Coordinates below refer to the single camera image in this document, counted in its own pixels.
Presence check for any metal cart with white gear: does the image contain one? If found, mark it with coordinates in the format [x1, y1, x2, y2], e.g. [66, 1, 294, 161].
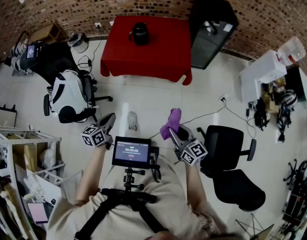
[10, 31, 32, 76]

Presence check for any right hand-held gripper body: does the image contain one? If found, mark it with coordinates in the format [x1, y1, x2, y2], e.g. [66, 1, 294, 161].
[173, 140, 209, 167]

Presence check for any person's beige shirt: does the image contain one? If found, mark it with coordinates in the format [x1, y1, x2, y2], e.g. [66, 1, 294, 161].
[45, 153, 229, 240]

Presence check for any cardboard box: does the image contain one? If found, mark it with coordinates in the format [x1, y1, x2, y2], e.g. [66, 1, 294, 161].
[12, 143, 48, 172]

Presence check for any person's left forearm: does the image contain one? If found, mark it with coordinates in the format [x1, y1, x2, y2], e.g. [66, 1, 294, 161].
[74, 143, 108, 205]

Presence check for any black chest harness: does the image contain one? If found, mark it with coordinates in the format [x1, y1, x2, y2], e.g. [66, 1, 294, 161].
[74, 187, 169, 240]

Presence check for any black bag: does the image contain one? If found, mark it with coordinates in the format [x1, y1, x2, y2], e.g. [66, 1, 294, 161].
[254, 97, 271, 131]

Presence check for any black tripod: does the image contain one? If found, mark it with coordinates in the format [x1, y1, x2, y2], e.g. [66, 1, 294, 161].
[234, 212, 276, 240]

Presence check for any white desk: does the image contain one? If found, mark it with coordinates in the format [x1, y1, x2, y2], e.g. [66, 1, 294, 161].
[239, 49, 288, 104]

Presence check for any white striped helmet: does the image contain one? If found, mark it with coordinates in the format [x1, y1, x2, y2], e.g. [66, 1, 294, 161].
[280, 89, 299, 109]

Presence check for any black power adapter cable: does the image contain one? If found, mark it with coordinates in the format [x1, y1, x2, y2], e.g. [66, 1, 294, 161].
[77, 26, 104, 72]

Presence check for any black chest monitor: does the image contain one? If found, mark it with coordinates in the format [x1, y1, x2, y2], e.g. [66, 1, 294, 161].
[111, 135, 152, 170]

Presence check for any wooden shelf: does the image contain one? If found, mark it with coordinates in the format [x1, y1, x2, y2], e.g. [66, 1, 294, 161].
[28, 21, 69, 45]

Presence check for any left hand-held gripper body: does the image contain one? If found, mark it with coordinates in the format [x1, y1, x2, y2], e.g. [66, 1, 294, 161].
[80, 120, 114, 151]

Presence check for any black equipment cart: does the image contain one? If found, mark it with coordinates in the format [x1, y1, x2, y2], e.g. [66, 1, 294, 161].
[282, 188, 307, 226]

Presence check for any white board panel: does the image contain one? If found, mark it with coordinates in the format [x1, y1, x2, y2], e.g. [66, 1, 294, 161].
[0, 105, 18, 130]

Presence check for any black pot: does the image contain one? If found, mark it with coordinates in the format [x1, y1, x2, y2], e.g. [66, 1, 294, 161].
[129, 22, 151, 46]

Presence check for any black office chair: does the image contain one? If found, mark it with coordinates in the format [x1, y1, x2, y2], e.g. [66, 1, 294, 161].
[197, 125, 266, 212]
[43, 68, 114, 124]

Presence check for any black table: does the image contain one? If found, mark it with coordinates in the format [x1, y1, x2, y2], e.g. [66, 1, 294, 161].
[19, 41, 78, 85]

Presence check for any small lit monitor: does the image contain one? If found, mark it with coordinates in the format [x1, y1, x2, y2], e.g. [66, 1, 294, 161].
[25, 43, 39, 60]

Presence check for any table with red tablecloth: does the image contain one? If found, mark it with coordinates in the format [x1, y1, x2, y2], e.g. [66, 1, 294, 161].
[100, 15, 193, 86]

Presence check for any white and black backpack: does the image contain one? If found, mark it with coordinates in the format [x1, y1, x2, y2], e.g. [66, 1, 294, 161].
[49, 69, 91, 115]

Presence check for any black floor cable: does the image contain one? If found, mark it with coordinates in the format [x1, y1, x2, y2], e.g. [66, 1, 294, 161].
[148, 101, 257, 140]

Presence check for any white metal rack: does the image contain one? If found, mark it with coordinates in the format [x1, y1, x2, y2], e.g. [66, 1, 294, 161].
[0, 127, 84, 240]

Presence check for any black stand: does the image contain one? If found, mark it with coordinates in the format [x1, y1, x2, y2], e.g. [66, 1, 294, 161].
[277, 103, 293, 143]

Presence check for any pink screen tablet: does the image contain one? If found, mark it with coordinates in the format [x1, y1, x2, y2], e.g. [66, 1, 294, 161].
[27, 201, 54, 224]

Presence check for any white trash bin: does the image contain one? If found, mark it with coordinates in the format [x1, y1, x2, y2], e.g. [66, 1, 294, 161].
[67, 32, 90, 54]

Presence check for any person's right forearm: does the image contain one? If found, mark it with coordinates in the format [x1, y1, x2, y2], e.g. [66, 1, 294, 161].
[179, 160, 208, 210]

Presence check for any purple cloth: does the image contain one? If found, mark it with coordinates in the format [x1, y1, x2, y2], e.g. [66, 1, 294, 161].
[160, 107, 182, 141]

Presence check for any clear plastic container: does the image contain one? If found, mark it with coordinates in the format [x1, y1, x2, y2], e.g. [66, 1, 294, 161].
[277, 36, 307, 66]

